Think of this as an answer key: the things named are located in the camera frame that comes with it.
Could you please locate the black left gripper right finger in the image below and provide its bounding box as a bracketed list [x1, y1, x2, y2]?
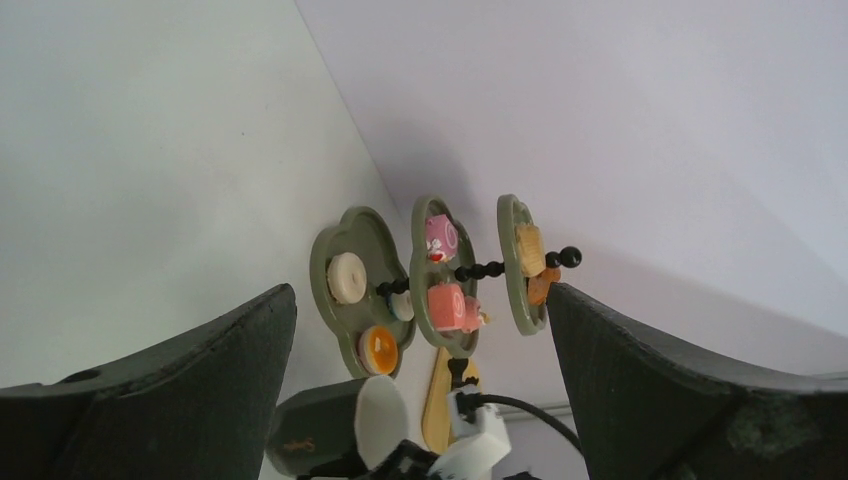
[547, 284, 847, 479]

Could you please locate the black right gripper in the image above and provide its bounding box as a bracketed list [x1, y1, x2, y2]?
[298, 440, 541, 480]

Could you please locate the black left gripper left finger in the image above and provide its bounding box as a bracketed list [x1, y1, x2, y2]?
[1, 284, 297, 479]

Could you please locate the yellow serving tray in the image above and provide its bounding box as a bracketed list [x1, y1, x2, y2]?
[421, 348, 481, 454]

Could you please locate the orange glazed donut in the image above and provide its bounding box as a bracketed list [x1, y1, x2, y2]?
[357, 325, 400, 375]

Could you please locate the pink strawberry cake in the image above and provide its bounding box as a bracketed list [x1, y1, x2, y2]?
[461, 296, 490, 334]

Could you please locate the pink swirl cake slice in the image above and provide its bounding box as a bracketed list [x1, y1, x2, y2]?
[427, 283, 466, 332]

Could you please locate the green three-tier dessert stand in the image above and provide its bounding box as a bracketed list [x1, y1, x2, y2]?
[309, 194, 582, 378]

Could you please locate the brown croissant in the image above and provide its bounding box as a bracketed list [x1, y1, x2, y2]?
[527, 267, 561, 306]

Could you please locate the white glazed donut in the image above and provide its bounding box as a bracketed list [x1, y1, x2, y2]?
[327, 252, 368, 305]

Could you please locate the beige round cookie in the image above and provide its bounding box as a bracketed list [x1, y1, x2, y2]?
[515, 224, 546, 278]

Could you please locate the purple swirl cake slice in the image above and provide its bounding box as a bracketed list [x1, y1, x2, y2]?
[425, 214, 459, 263]

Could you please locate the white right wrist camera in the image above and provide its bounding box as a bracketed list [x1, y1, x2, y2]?
[427, 385, 511, 480]

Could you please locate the black right camera cable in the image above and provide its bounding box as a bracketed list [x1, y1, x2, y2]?
[457, 392, 584, 458]

